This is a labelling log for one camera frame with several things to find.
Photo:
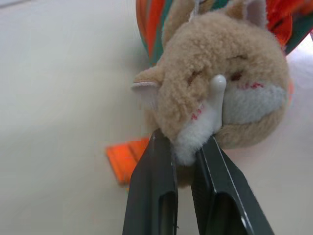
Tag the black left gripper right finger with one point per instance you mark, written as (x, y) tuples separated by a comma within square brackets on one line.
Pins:
[(227, 191)]

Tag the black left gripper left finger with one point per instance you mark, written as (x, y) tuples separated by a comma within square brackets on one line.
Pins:
[(151, 186)]

